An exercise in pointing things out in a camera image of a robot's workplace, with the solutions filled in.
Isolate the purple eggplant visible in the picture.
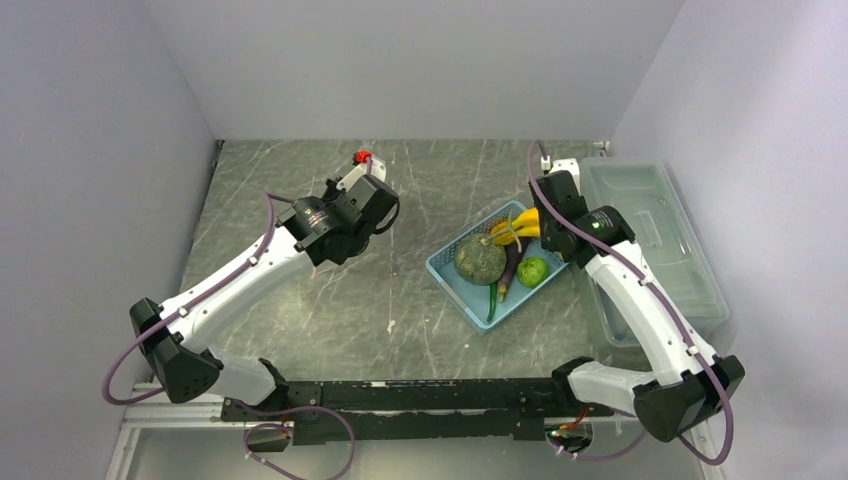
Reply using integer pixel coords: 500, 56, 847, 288
497, 238, 530, 302

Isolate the blue plastic basket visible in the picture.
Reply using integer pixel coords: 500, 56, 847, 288
425, 201, 566, 335

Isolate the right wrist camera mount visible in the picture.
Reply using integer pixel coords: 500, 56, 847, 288
540, 154, 581, 191

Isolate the clear zip top bag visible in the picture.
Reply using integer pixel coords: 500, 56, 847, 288
309, 260, 336, 280

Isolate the green lime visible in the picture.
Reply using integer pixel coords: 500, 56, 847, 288
516, 256, 550, 289

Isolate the aluminium frame rail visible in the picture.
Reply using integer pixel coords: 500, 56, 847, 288
107, 378, 725, 479

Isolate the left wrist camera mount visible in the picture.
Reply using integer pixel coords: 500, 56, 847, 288
328, 150, 387, 191

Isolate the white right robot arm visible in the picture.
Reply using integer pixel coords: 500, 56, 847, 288
529, 171, 745, 445

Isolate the green chili pepper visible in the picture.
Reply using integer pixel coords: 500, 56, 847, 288
485, 282, 501, 325

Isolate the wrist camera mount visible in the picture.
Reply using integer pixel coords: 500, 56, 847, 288
540, 154, 581, 191
328, 150, 387, 191

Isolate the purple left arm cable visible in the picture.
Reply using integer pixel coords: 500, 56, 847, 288
101, 192, 296, 407

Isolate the clear plastic storage box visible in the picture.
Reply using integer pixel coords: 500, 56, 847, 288
580, 157, 729, 339

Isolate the green netted melon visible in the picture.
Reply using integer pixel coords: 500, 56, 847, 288
453, 233, 506, 286

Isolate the yellow banana bunch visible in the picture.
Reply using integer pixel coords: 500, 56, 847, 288
489, 207, 541, 246

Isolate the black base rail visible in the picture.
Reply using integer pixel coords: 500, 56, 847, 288
221, 377, 612, 446

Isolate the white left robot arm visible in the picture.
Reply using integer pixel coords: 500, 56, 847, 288
130, 175, 400, 420

